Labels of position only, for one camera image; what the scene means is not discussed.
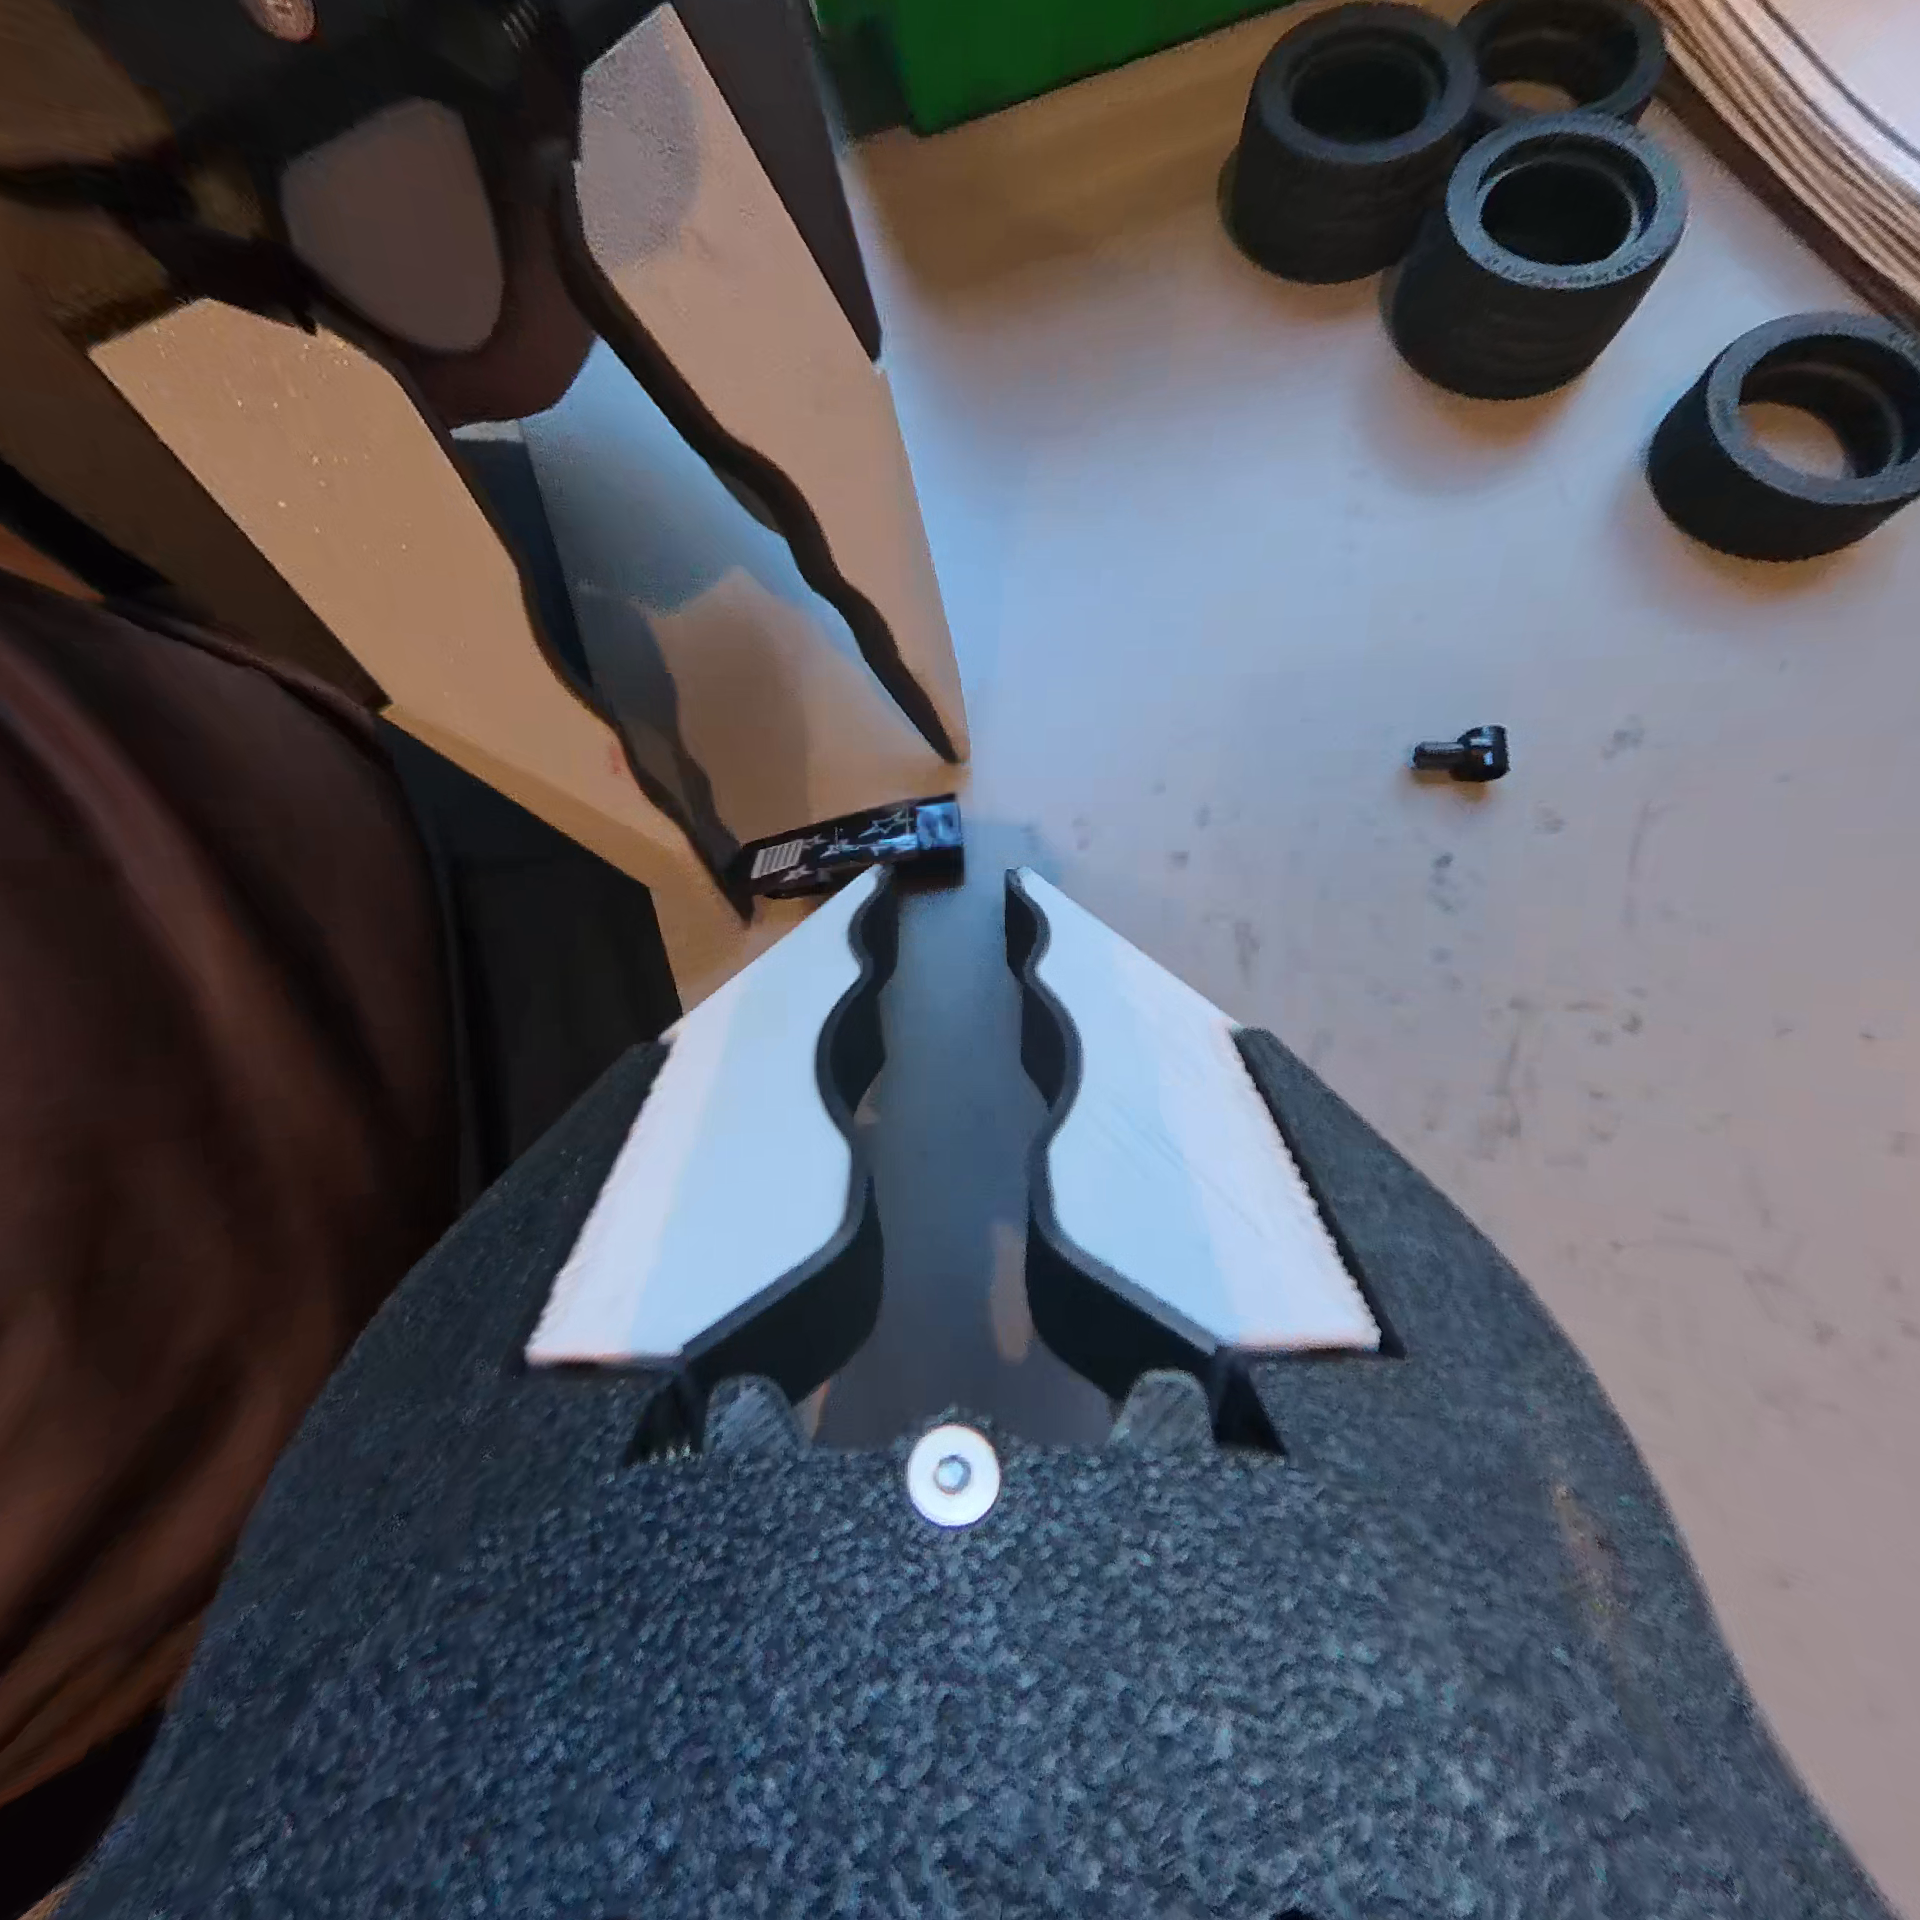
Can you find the black toy tire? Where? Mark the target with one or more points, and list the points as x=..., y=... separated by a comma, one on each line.
x=1696, y=497
x=1629, y=61
x=1440, y=332
x=1275, y=226

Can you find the black star-printed brick piece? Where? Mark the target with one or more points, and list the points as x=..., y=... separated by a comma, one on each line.
x=855, y=850

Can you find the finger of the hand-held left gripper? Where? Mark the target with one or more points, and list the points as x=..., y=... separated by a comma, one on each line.
x=720, y=273
x=346, y=497

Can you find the black toy pin connector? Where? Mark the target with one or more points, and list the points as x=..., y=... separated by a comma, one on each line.
x=1464, y=755

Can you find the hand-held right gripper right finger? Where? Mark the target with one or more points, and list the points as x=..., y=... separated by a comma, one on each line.
x=1185, y=1184

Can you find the green plastic bin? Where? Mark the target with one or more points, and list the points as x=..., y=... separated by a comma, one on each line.
x=1050, y=61

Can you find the open toy instruction booklet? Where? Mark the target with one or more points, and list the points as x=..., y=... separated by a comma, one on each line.
x=1830, y=120

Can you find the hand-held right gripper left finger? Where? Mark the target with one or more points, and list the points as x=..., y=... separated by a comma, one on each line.
x=720, y=1184

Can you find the person's black pants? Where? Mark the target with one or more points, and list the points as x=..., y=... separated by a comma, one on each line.
x=557, y=931

